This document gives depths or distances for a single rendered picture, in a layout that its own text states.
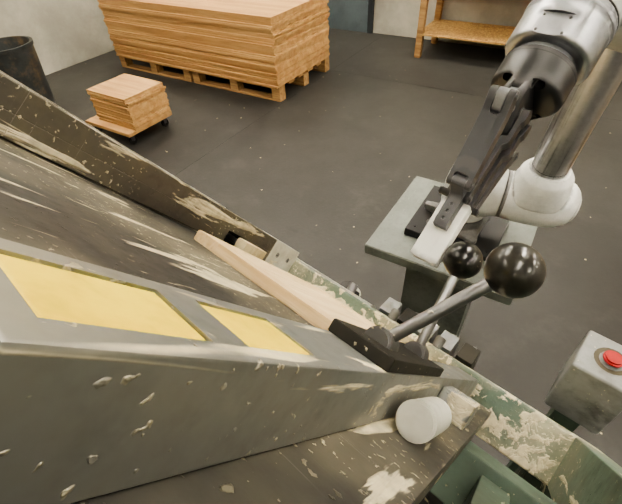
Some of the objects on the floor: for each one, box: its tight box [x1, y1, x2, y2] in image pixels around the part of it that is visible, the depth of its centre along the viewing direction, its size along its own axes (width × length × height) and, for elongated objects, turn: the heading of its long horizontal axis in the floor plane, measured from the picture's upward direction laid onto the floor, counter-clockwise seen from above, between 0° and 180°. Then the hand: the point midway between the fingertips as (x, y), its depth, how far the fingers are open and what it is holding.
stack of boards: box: [97, 0, 330, 102], centre depth 467 cm, size 246×104×78 cm, turn 61°
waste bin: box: [0, 36, 57, 105], centre depth 404 cm, size 54×54×65 cm
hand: (440, 231), depth 42 cm, fingers closed
